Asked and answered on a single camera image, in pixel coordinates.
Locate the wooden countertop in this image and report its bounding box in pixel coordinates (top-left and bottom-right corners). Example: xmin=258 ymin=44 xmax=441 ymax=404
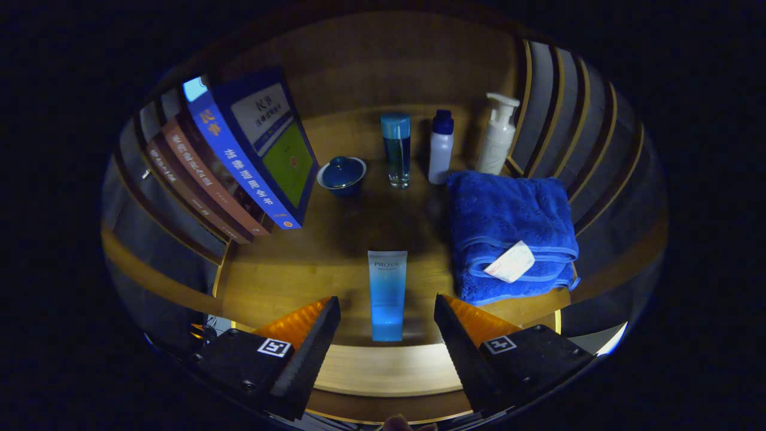
xmin=215 ymin=108 xmax=572 ymax=348

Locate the white panel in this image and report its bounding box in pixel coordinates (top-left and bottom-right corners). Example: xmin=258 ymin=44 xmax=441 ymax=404
xmin=592 ymin=322 xmax=629 ymax=357

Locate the wooden cabinet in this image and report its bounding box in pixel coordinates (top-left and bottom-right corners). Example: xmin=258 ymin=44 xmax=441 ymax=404
xmin=102 ymin=12 xmax=668 ymax=426

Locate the blue book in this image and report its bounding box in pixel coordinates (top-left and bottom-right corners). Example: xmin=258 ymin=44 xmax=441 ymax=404
xmin=183 ymin=69 xmax=321 ymax=230

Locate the blue folded towel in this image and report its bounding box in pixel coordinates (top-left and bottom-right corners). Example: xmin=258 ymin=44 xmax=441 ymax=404
xmin=447 ymin=171 xmax=581 ymax=306

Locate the white bottle with blue cap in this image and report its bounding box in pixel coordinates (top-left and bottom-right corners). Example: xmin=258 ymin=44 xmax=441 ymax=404
xmin=428 ymin=110 xmax=455 ymax=185

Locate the dark brown book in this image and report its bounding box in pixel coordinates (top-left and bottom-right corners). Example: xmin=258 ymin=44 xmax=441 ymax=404
xmin=145 ymin=139 xmax=240 ymax=245

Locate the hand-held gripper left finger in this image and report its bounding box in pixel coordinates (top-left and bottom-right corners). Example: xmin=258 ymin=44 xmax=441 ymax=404
xmin=190 ymin=295 xmax=342 ymax=421

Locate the clear blue bottle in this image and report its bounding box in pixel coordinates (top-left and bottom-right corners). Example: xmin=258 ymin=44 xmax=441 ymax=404
xmin=381 ymin=113 xmax=412 ymax=189

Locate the white pump bottle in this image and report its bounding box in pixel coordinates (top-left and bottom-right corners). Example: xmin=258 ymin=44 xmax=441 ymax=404
xmin=476 ymin=92 xmax=521 ymax=176

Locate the blue cosmetic tube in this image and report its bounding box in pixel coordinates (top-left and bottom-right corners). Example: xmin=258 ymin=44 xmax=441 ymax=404
xmin=367 ymin=250 xmax=408 ymax=342

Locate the reddish brown book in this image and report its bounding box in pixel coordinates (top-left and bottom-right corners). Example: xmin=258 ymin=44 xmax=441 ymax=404
xmin=160 ymin=117 xmax=270 ymax=237

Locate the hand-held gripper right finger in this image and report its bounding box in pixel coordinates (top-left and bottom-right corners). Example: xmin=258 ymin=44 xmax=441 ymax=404
xmin=433 ymin=293 xmax=596 ymax=417

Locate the blue lidded teacup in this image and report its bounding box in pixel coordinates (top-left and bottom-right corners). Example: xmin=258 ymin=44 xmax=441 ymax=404
xmin=317 ymin=156 xmax=367 ymax=198

